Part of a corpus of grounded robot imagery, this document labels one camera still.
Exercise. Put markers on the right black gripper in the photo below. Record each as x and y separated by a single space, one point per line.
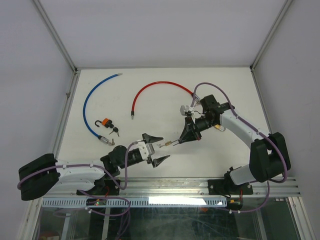
188 134

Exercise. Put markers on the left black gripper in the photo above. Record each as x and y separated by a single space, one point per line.
148 139

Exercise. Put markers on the small brass padlock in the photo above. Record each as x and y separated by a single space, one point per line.
168 143

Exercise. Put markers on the red cable lock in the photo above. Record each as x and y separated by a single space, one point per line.
161 90

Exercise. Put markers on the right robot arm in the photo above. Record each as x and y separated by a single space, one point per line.
268 155

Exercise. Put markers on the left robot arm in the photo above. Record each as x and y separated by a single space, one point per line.
46 174

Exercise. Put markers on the black head keys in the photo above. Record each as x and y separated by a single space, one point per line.
115 130

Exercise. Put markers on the orange black padlock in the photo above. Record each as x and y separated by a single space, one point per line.
107 123

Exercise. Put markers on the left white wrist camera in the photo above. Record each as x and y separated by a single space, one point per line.
145 149

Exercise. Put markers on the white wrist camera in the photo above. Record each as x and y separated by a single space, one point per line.
145 149
187 111

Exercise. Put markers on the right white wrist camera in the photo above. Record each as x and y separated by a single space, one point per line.
187 111

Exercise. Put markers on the red cable lock keys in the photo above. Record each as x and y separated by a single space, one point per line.
197 102

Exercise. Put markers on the aluminium mounting rail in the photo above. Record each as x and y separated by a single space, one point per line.
144 187

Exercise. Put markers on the blue cable lock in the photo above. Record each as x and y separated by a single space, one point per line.
88 102

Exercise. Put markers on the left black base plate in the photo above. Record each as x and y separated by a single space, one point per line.
110 187

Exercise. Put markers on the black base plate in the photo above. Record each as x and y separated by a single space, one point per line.
227 188
110 187

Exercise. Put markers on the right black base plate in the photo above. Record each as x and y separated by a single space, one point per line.
227 188

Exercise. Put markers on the white slotted cable duct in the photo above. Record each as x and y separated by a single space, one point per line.
135 202

